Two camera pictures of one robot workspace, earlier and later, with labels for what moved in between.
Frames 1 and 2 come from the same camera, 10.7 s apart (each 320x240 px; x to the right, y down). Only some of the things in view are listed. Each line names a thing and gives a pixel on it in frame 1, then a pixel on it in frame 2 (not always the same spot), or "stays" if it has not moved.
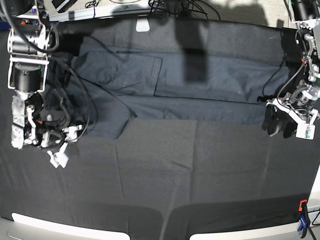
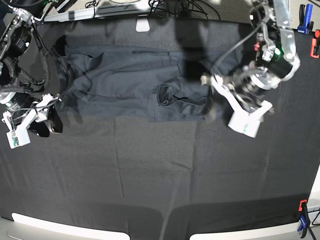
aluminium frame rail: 100,12 stays
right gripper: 301,106 → 218,107
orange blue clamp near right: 305,220 stays
